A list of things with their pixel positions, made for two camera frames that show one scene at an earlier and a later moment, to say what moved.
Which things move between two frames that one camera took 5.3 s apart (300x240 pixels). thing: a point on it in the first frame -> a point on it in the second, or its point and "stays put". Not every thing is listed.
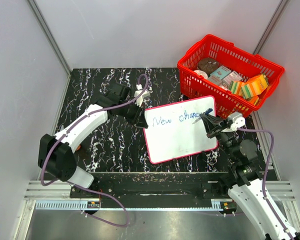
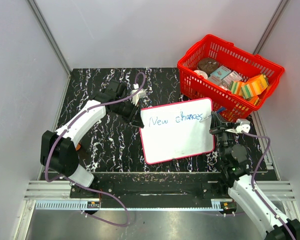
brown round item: [207, 64] stays put
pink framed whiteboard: [171, 133] stays put
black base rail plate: [156, 186] stays put
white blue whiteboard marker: [209, 110] -> [220, 109]
